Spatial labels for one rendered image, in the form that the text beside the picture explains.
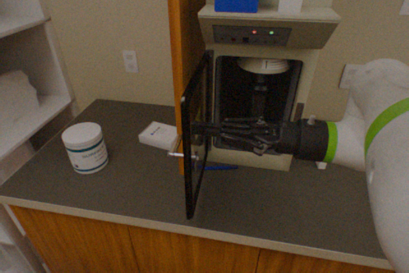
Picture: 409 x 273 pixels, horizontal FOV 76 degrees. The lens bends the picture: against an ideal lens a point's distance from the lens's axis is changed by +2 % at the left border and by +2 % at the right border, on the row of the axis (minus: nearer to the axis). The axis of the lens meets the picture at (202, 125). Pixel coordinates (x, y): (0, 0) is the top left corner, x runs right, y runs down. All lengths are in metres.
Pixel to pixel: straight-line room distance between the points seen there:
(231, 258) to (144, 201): 0.35
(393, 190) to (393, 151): 0.04
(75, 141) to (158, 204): 0.36
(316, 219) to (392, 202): 0.74
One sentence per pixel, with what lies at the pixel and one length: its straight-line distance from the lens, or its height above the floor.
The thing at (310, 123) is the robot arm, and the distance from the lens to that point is 0.60.
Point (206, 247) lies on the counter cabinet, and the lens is 0.97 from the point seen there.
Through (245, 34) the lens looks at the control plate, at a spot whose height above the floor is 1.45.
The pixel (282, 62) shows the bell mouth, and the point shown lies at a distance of 0.86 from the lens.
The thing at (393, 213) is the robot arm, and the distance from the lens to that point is 0.20.
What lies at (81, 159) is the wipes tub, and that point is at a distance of 1.03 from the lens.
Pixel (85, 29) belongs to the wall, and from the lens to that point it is 1.48.
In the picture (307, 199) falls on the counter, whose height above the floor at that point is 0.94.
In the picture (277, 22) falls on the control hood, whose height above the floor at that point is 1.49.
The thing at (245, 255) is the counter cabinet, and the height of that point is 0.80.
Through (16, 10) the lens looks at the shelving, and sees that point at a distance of 1.67.
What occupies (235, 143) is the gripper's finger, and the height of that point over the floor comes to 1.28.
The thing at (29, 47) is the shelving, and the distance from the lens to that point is 1.71.
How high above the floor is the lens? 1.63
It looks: 34 degrees down
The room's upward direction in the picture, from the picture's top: straight up
